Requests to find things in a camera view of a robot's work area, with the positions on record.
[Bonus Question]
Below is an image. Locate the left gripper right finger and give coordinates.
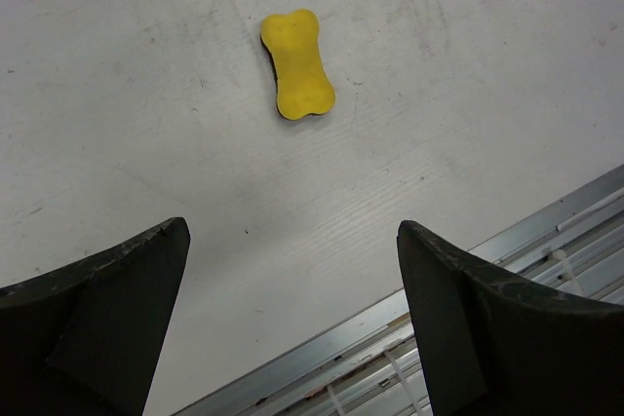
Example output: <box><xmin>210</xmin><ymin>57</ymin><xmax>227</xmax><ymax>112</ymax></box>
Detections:
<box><xmin>397</xmin><ymin>220</ymin><xmax>623</xmax><ymax>415</ymax></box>

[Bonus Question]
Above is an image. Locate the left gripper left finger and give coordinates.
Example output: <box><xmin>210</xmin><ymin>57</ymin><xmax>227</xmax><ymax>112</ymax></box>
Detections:
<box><xmin>1</xmin><ymin>217</ymin><xmax>189</xmax><ymax>415</ymax></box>

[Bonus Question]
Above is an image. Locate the yellow bone-shaped eraser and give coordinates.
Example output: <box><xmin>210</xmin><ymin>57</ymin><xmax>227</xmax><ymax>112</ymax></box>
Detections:
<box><xmin>260</xmin><ymin>9</ymin><xmax>335</xmax><ymax>121</ymax></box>

